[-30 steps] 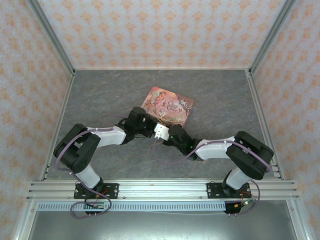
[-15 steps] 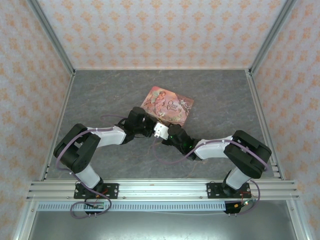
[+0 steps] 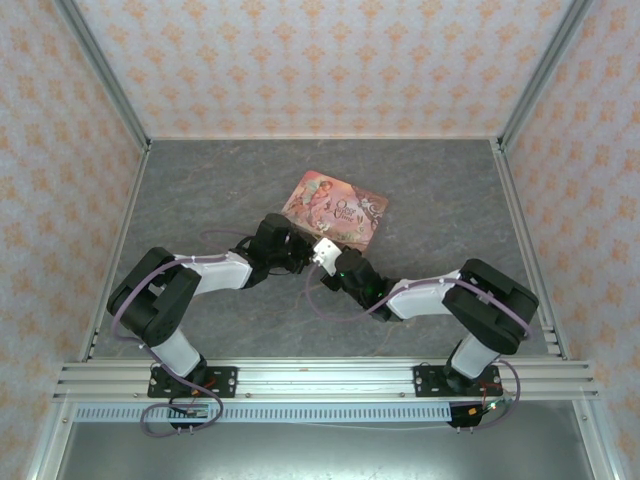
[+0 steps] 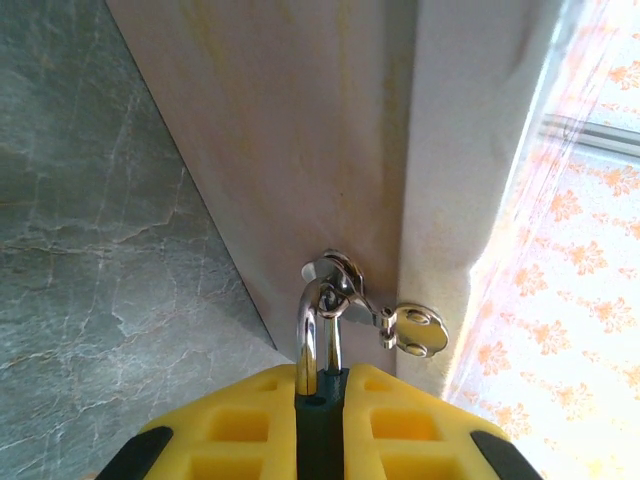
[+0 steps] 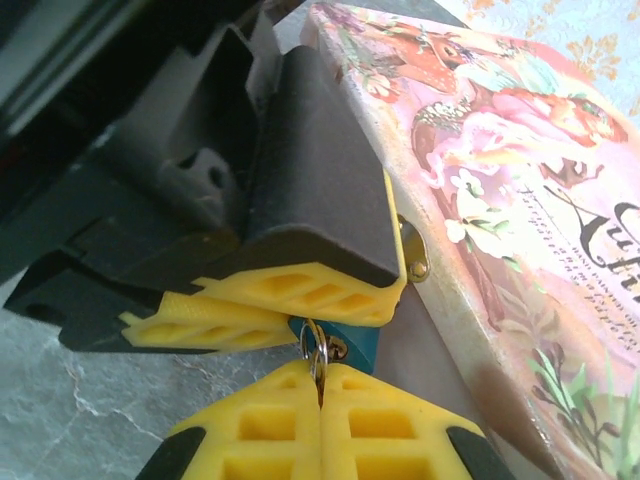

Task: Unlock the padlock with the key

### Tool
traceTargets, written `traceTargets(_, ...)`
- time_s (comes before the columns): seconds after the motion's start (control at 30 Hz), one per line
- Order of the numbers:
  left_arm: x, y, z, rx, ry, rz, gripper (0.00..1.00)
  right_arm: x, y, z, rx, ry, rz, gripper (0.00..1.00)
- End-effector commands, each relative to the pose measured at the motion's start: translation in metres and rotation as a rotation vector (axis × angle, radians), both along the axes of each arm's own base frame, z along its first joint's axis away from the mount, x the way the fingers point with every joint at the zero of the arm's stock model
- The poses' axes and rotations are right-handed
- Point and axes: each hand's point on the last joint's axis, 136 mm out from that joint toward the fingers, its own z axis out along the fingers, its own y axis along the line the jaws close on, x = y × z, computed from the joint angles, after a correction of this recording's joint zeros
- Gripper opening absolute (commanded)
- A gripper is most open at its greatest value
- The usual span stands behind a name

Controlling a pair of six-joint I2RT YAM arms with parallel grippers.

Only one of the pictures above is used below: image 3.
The pink illustrated book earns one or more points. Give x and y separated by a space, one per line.
345 210

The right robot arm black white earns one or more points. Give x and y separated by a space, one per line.
495 310

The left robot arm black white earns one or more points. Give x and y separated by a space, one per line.
150 305

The aluminium cross beam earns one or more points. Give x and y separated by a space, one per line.
325 377

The steel sheet shelf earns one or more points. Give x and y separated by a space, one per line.
320 452

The small circuit board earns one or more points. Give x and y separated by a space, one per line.
492 406
196 411

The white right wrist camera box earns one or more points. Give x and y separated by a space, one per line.
326 252

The aluminium side rail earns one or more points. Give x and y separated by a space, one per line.
532 240
112 240

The aluminium frame post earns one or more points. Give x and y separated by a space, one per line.
542 75
102 75

